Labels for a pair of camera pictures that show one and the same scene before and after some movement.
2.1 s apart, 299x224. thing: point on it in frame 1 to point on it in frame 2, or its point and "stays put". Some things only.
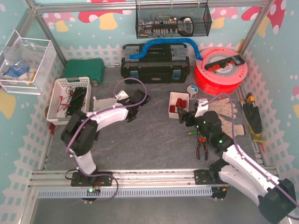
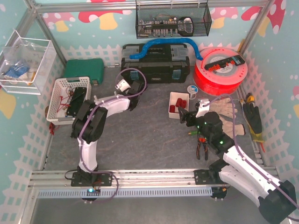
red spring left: [172, 108] stays put
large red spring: [184, 103] stays put
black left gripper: [139, 102] to [136, 94]
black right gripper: [186, 116] stays put
